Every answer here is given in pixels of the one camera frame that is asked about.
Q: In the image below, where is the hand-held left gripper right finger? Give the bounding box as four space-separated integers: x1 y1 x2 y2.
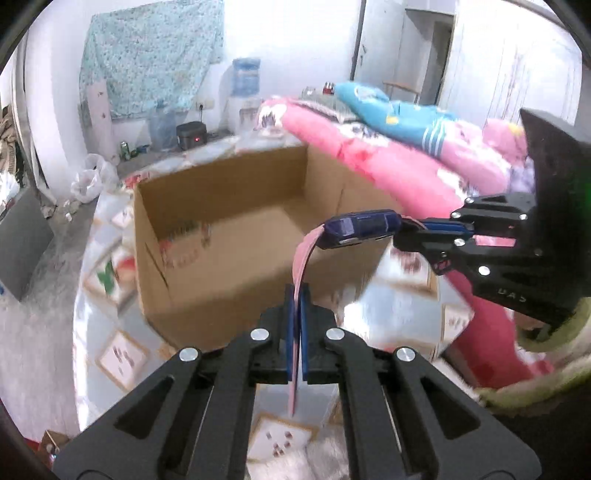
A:
298 285 541 480

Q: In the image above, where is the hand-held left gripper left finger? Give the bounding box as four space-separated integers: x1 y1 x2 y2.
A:
52 285 297 480

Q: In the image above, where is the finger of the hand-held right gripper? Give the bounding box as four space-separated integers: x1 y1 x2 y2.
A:
392 229 533 278
407 193 539 239

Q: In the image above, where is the pink strap blue watch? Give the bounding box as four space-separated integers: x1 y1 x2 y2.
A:
287 210 423 414

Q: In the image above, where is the cardboard box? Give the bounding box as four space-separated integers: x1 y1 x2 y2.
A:
131 144 439 354

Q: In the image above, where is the person's right forearm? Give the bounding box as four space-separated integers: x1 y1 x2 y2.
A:
475 305 591 416

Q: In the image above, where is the lilac padded cloth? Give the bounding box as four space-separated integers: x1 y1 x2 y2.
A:
505 159 539 195

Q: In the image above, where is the pink printed quilt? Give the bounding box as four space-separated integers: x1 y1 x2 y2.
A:
256 96 555 388

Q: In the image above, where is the blue cartoon quilt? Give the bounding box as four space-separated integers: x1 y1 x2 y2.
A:
333 81 462 160

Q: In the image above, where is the white wardrobe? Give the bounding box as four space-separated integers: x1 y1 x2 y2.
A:
438 0 583 134

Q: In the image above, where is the wooden chair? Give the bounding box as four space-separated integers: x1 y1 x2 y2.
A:
382 80 421 104

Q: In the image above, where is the fruit print tablecloth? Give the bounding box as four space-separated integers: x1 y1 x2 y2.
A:
71 134 476 480

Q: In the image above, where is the white door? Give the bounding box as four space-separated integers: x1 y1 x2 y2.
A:
348 0 408 86

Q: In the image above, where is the small black heater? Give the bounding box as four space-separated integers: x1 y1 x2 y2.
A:
176 121 208 149

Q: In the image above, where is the white water dispenser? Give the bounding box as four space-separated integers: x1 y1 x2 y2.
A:
226 95 263 134

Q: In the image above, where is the clear plastic water jug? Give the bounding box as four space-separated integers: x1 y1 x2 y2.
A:
148 99 178 152

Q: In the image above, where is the white plastic bag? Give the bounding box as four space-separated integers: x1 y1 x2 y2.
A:
70 154 120 202

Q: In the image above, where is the blue water dispenser bottle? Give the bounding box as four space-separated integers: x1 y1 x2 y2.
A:
231 58 262 99

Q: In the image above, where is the small brown box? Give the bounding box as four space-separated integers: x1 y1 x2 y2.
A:
41 429 71 463

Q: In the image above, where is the grey flat panel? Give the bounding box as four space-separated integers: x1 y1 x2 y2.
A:
0 187 55 302

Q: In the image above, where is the white leaning board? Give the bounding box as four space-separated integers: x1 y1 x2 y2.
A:
88 79 114 162

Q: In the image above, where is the teal floral hanging cloth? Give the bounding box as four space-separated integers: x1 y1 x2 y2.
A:
78 0 225 121

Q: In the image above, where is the beige clutter pile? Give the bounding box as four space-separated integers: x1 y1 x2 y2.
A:
0 105 25 197

